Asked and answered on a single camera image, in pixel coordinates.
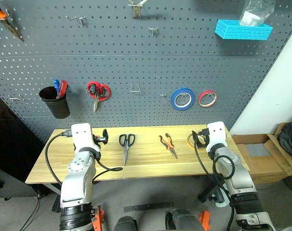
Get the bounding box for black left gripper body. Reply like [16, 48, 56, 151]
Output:
[92, 133, 106, 147]

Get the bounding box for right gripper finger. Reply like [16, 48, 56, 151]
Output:
[191, 129, 200, 148]

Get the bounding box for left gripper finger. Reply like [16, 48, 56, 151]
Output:
[101, 128, 110, 145]

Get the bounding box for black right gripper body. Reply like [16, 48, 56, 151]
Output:
[197, 129, 211, 147]

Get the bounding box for yellow tape roll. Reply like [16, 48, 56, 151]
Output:
[186, 132, 205, 149]

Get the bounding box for orange black needle-nose pliers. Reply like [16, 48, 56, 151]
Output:
[158, 132, 179, 160]

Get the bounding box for blue black handled scissors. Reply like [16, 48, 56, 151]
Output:
[118, 133, 137, 167]

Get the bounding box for red tape roll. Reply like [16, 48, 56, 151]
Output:
[197, 90, 219, 109]

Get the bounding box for blue tape roll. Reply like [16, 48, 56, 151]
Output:
[170, 87, 196, 112]

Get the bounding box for black table leg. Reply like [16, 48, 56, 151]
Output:
[198, 180, 220, 203]

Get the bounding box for black plastic cup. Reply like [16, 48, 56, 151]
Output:
[38, 86, 71, 120]

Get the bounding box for light wooden table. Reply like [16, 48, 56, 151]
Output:
[25, 123, 251, 185]

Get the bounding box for grey foam pad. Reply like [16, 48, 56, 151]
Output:
[246, 143, 272, 159]

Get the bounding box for brown cardboard box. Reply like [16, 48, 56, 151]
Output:
[232, 122, 292, 185]

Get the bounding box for grey metal pegboard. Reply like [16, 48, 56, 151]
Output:
[0, 0, 292, 145]

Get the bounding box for dark rounded robot leg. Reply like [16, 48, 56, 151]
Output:
[165, 208, 205, 231]
[113, 215, 139, 231]

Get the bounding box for black flat floor strip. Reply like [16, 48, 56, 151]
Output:
[123, 201, 175, 213]

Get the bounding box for dark cabinet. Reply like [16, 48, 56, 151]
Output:
[0, 88, 47, 198]

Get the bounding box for black bag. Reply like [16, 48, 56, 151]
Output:
[278, 115, 292, 162]

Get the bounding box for blue plastic basket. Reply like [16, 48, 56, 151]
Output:
[214, 19, 274, 41]

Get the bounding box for double prong metal hook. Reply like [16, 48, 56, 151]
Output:
[65, 15, 87, 27]

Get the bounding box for clear plastic bag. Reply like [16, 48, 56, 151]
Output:
[238, 0, 276, 27]

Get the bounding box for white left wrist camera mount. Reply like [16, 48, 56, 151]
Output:
[70, 123, 94, 154]

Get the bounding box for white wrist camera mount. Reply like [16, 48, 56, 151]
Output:
[70, 123, 94, 154]
[206, 121, 228, 153]

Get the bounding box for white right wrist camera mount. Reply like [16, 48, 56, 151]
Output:
[206, 121, 228, 153]

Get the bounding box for red handled scissors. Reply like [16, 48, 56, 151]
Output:
[86, 81, 112, 114]

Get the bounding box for blue handled screwdriver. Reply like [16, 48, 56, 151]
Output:
[53, 78, 61, 96]

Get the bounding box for orange metal bracket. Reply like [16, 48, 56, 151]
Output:
[91, 204, 106, 231]
[198, 209, 212, 231]

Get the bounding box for thin black floor cable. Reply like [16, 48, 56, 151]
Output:
[19, 194, 42, 231]

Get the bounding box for large orange handled pliers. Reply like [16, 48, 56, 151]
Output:
[0, 0, 25, 43]

